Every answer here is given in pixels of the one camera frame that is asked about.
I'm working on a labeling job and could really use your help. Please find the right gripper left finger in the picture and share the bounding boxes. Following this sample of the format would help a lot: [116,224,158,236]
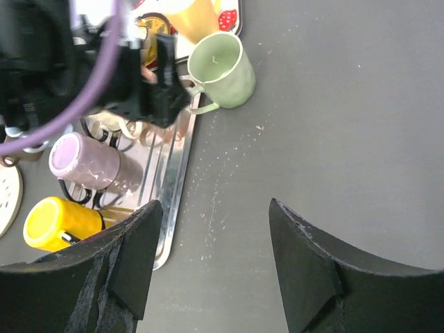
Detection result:
[1,200,163,332]

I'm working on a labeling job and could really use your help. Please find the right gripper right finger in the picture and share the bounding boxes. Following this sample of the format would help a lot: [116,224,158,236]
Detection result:
[268,199,443,332]

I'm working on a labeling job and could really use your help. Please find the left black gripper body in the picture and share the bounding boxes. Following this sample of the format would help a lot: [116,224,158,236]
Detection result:
[96,33,191,128]

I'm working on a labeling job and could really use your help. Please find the yellow mug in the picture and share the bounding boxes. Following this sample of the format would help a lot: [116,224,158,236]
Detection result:
[23,196,105,252]

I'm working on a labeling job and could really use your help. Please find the green mug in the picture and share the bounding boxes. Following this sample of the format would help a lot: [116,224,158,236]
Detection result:
[187,31,256,115]

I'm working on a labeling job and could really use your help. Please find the light blue mug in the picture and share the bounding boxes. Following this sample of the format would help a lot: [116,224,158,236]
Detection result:
[6,123,74,154]

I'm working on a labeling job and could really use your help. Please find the small brown mug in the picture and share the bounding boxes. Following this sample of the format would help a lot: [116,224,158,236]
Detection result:
[1,153,42,168]

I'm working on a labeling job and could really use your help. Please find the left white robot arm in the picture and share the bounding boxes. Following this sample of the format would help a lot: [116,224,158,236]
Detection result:
[1,1,191,131]

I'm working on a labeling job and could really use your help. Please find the cream mug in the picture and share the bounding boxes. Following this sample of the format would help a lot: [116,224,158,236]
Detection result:
[87,111,143,139]

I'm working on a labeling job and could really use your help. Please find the purple mug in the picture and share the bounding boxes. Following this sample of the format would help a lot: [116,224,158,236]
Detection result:
[48,132,144,205]

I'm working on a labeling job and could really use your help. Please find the mustard mug on tray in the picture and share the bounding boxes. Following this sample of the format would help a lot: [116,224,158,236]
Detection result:
[162,0,219,44]

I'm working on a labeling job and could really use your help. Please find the steel tray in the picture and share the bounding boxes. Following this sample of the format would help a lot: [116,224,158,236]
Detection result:
[66,110,196,269]

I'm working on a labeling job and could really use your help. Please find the pink cream plate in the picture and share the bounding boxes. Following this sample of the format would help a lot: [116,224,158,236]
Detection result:
[0,166,24,237]

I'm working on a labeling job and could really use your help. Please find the strawberry pattern tray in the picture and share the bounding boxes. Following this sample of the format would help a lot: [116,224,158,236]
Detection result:
[133,1,242,63]

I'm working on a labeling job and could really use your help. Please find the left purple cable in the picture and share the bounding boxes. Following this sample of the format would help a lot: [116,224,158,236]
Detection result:
[0,0,128,156]

